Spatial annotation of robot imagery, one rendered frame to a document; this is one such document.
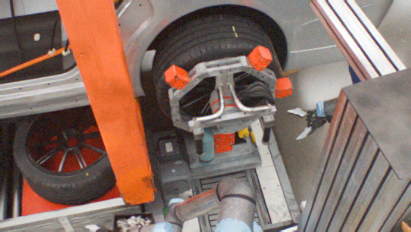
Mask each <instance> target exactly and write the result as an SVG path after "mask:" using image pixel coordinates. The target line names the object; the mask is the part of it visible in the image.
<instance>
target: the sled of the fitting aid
mask: <svg viewBox="0 0 411 232"><path fill-rule="evenodd" d="M247 129H248V132H249V135H248V137H249V140H250V144H251V146H252V152H253V155H252V157H250V158H246V159H236V160H232V161H228V162H221V163H218V164H212V165H204V166H200V167H193V168H190V165H189V160H188V156H187V153H186V145H185V141H184V138H183V132H182V128H180V127H178V128H174V133H175V137H177V138H178V139H179V140H180V147H181V151H182V154H183V160H184V161H186V163H187V165H188V166H189V172H190V176H191V180H192V179H196V178H205V177H209V176H213V175H219V174H223V173H229V172H236V171H240V170H246V169H250V168H254V167H260V166H261V163H262V159H261V155H260V153H259V151H258V145H257V142H256V139H255V135H254V134H253V132H252V126H251V125H250V126H248V127H247Z"/></svg>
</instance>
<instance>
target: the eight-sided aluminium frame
mask: <svg viewBox="0 0 411 232"><path fill-rule="evenodd" d="M239 71H245V72H247V73H249V74H251V75H252V76H255V77H257V78H259V79H260V80H262V81H264V82H265V85H266V86H267V88H268V89H271V92H272V95H273V98H275V93H276V88H277V78H276V76H275V74H274V72H273V71H271V70H269V69H267V68H264V70H262V71H259V70H254V69H252V64H251V62H250V58H249V57H232V58H228V59H221V60H217V61H213V62H204V63H199V64H197V65H196V66H194V68H193V69H191V70H190V71H189V72H188V73H187V74H188V77H189V83H188V84H187V85H186V86H185V87H184V88H182V89H181V90H179V89H178V88H174V87H171V88H170V89H168V95H169V99H170V107H171V115H172V120H173V125H174V126H175V127H180V128H182V129H185V130H187V131H190V132H192V129H191V130H189V127H188V123H187V121H190V120H193V119H191V118H189V117H187V116H185V115H182V114H180V107H179V100H180V98H181V97H182V96H184V95H185V94H186V93H187V92H188V91H190V90H191V89H192V88H193V87H194V86H195V85H196V84H198V83H199V82H200V81H202V80H203V79H204V78H206V77H209V76H218V75H225V74H228V73H235V72H239ZM267 104H269V102H268V101H267V98H265V97H264V98H263V100H262V101H259V102H258V103H257V104H256V105H254V106H253V107H257V106H264V105H267ZM258 118H260V117H257V118H253V119H249V120H243V126H242V127H241V128H240V129H239V131H240V130H244V129H245V128H247V127H248V126H250V125H251V124H252V123H253V122H254V121H256V120H258ZM208 128H210V129H212V130H213V133H214V135H215V134H221V133H220V132H219V129H218V127H217V125H216V126H209V127H208ZM192 133H193V132H192Z"/></svg>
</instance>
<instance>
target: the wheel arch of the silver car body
mask: <svg viewBox="0 0 411 232"><path fill-rule="evenodd" d="M194 11H195V12H196V13H198V14H199V18H203V17H207V16H210V15H212V16H213V15H222V14H226V15H237V16H240V17H243V18H246V19H249V20H251V21H254V22H255V23H257V25H259V26H261V27H262V28H263V30H264V31H265V33H267V35H268V36H269V38H270V41H271V44H272V46H273V48H274V51H275V53H276V55H277V59H278V62H279V63H280V67H281V68H282V70H283V72H285V70H286V68H287V67H288V63H289V59H290V56H289V52H290V51H289V41H288V37H287V35H286V33H285V31H284V30H283V27H282V26H281V25H280V24H279V23H278V21H277V20H275V19H274V18H273V17H272V16H271V15H270V14H268V13H266V12H264V11H263V10H260V9H258V8H257V7H251V6H248V5H244V4H233V3H225V4H213V5H209V6H206V7H200V8H197V9H195V10H192V11H190V12H188V13H191V12H194ZM188 13H184V14H183V15H181V16H180V17H178V18H176V19H175V20H176V27H177V29H178V27H179V26H183V25H184V24H185V23H186V24H187V23H188V18H187V15H188ZM174 30H175V27H174V20H173V21H171V22H170V23H168V25H166V26H165V27H163V28H162V29H161V31H160V32H158V33H157V34H156V35H155V37H154V38H153V39H152V40H151V41H150V42H149V44H148V46H147V48H146V49H145V51H144V52H143V55H142V58H141V61H140V64H139V70H138V81H139V87H140V89H141V91H142V94H143V95H146V93H145V86H144V82H143V78H142V67H141V66H142V59H143V57H144V55H145V52H146V51H155V50H156V49H157V48H158V47H159V45H160V44H161V42H162V40H163V39H164V38H166V37H167V35H168V34H169V33H171V32H173V31H174Z"/></svg>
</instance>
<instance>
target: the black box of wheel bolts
mask: <svg viewBox="0 0 411 232"><path fill-rule="evenodd" d="M152 224H155V220H154V216H153V212H142V213H129V214H113V222H112V230H113V231H124V232H126V231H127V230H128V229H131V228H135V227H138V225H140V226H141V227H142V226H146V225H152Z"/></svg>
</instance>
